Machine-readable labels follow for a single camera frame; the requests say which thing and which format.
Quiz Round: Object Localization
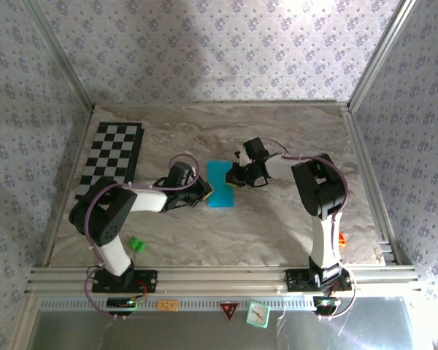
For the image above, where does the blue cloth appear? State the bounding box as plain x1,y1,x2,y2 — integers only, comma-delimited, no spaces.
206,160,237,209

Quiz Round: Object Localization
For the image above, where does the mint green square clock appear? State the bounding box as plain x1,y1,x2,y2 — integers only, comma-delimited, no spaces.
245,301,271,329

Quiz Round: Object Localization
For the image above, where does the green toy brick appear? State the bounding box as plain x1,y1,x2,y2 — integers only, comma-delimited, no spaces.
128,236,147,253

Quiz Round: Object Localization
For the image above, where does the black white chessboard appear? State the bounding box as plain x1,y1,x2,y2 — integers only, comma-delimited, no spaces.
74,122,145,202

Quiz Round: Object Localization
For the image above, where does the red triangle sticker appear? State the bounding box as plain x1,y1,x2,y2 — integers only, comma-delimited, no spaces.
219,301,239,322

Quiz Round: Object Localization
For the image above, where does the left controller circuit board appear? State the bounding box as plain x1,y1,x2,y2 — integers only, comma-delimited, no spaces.
106,297,138,311

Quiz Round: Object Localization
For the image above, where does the controller circuit board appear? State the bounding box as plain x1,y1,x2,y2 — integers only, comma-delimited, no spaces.
312,295,341,315
106,297,138,311

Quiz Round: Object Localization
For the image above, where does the shiny metal panel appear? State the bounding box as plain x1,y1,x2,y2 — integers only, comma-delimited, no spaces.
25,297,413,350

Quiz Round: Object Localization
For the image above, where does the right controller circuit board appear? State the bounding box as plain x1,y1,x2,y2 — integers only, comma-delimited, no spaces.
312,295,341,315

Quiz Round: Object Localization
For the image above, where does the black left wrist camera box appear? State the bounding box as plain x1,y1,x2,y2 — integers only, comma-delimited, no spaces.
166,161,197,187

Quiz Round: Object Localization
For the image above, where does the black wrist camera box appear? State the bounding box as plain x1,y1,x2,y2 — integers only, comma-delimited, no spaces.
242,137,270,162
166,161,197,187

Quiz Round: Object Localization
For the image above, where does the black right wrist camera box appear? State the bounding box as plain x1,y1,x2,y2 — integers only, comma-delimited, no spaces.
242,137,270,162

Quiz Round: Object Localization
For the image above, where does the aluminium back rail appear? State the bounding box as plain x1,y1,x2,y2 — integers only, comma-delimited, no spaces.
93,99,350,109

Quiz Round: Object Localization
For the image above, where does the aluminium front rail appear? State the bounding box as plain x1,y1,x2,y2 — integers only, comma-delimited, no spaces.
24,265,423,295

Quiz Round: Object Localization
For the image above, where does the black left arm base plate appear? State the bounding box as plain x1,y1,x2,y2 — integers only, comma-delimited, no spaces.
91,268,158,294

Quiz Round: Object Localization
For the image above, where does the grey slotted cable duct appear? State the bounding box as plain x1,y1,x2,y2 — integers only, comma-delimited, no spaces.
38,295,315,311

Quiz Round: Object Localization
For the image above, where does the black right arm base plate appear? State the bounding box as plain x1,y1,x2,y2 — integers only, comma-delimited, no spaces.
284,268,353,292

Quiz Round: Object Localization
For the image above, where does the aluminium side rail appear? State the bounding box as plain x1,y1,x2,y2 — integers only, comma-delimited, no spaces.
42,109,96,267
341,109,404,265

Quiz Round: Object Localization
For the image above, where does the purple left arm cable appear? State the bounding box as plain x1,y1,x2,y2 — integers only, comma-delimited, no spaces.
83,152,201,322

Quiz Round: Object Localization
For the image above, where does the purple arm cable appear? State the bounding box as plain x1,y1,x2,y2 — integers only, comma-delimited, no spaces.
83,152,201,322
258,137,357,322

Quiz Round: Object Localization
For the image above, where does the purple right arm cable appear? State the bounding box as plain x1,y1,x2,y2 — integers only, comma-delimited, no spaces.
258,137,357,322

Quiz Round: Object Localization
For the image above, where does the aluminium corner post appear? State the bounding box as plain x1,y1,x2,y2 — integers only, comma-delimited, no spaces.
21,0,96,112
346,0,423,112

